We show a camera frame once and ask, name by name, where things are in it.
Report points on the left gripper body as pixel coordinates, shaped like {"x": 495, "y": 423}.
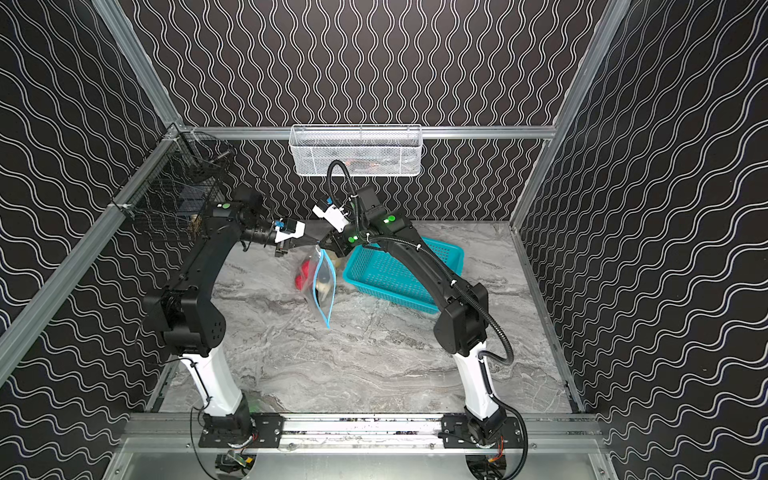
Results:
{"x": 294, "y": 239}

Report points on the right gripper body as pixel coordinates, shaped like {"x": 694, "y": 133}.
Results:
{"x": 330, "y": 240}

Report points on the dark red apple toy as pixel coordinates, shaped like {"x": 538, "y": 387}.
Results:
{"x": 303, "y": 275}

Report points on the clear zip top bag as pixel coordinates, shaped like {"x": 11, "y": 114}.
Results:
{"x": 316, "y": 279}

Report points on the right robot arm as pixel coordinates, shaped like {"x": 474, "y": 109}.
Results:
{"x": 465, "y": 329}

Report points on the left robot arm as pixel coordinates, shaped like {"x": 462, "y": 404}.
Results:
{"x": 193, "y": 329}

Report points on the teal plastic basket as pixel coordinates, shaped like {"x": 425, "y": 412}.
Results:
{"x": 377, "y": 273}

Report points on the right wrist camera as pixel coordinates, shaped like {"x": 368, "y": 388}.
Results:
{"x": 333, "y": 215}

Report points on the clear wall basket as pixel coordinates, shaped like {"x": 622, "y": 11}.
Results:
{"x": 393, "y": 150}

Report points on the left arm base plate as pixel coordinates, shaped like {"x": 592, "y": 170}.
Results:
{"x": 260, "y": 430}

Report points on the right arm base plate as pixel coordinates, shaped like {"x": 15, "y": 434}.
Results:
{"x": 463, "y": 430}

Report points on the aluminium front rail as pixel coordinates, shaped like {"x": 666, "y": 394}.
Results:
{"x": 362, "y": 446}

